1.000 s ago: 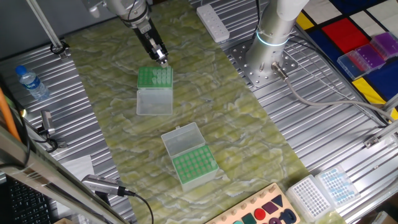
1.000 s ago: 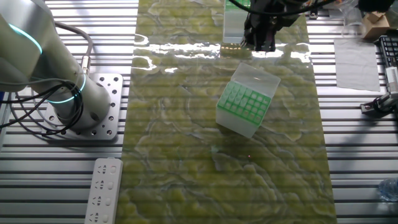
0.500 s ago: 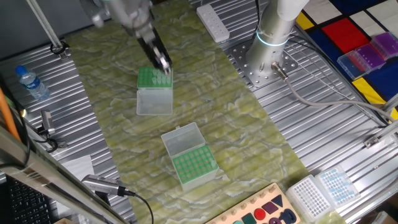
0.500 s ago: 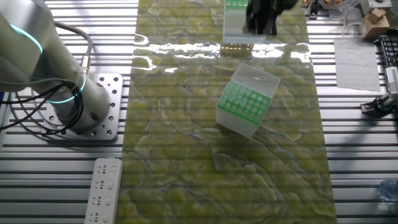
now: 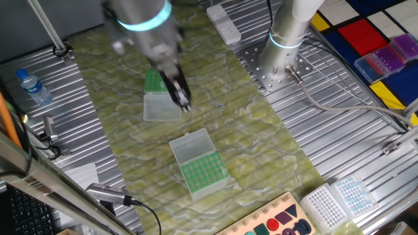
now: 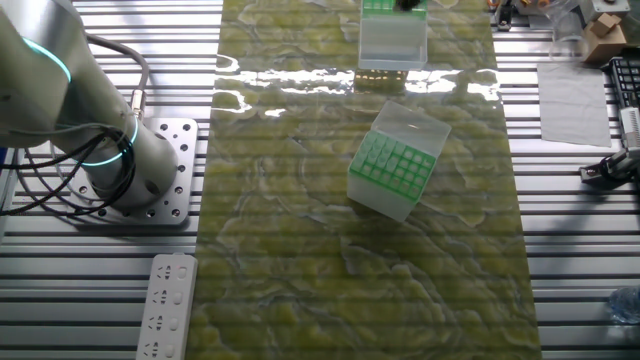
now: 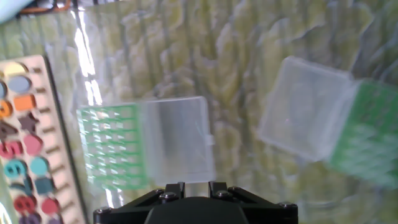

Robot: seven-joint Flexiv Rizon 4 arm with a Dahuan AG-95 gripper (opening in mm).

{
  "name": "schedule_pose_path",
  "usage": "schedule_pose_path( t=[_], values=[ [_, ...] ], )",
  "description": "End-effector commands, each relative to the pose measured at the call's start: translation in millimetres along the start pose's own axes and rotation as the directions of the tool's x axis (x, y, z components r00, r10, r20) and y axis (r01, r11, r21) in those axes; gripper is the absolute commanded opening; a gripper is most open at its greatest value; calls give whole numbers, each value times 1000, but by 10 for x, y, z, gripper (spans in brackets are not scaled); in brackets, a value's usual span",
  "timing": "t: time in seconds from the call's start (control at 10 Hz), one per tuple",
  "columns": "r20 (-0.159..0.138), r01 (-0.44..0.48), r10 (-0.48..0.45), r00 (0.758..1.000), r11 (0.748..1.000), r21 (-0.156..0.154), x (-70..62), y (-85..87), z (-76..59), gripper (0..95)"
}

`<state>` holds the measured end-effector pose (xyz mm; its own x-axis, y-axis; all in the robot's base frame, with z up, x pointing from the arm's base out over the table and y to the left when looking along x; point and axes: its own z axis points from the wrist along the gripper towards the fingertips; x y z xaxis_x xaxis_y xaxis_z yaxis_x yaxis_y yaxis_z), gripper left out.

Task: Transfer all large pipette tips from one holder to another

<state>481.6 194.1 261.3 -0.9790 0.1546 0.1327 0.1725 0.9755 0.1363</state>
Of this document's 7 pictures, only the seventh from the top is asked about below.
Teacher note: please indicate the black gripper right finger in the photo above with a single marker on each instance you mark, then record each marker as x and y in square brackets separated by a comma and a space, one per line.
[270, 214]

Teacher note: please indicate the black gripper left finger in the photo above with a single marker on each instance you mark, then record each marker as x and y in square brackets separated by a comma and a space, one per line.
[124, 214]

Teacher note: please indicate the purple square puzzle piece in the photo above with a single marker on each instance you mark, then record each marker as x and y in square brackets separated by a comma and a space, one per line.
[54, 221]

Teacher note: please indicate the red circle puzzle piece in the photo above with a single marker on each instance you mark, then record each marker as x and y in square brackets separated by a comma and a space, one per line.
[49, 206]

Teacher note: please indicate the green puzzle piece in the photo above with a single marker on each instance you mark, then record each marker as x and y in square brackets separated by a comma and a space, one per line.
[44, 185]

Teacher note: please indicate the purple number nine piece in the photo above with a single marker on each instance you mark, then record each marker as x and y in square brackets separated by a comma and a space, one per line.
[35, 219]

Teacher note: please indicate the clear tip box green rack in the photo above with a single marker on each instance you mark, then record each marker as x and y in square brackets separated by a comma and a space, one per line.
[304, 109]
[177, 140]

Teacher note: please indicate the crimson number eight piece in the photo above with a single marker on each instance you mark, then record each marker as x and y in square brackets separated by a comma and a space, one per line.
[31, 203]

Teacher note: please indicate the dark teal number seven piece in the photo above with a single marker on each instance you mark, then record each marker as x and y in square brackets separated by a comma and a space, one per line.
[28, 185]

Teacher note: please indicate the teal number six piece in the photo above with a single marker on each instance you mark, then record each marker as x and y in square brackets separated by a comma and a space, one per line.
[20, 169]

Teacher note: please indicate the pink puzzle piece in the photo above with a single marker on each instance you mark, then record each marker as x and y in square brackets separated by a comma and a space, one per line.
[32, 144]

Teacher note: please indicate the wooden shape puzzle board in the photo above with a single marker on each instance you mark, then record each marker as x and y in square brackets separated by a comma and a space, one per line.
[46, 124]

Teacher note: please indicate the pink number five piece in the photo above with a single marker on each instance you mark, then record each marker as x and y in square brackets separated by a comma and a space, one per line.
[17, 148]

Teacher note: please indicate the dark star puzzle piece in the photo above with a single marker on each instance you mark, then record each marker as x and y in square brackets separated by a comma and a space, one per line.
[28, 122]

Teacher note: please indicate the dark number four piece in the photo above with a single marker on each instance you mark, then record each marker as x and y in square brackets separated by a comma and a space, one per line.
[7, 131]

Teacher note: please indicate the orange rectangle puzzle piece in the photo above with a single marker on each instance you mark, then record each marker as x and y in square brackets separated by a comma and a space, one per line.
[24, 102]

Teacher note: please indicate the orange number three piece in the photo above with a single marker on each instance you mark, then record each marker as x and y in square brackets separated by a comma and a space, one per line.
[7, 109]

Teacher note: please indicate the light blue oval puzzle piece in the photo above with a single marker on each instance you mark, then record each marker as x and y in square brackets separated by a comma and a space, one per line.
[19, 84]

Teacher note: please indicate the green marble patterned mat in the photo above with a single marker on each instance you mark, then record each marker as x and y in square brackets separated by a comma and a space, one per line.
[186, 46]

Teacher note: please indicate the yellow semicircle puzzle piece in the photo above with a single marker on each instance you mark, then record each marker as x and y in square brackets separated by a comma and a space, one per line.
[14, 69]

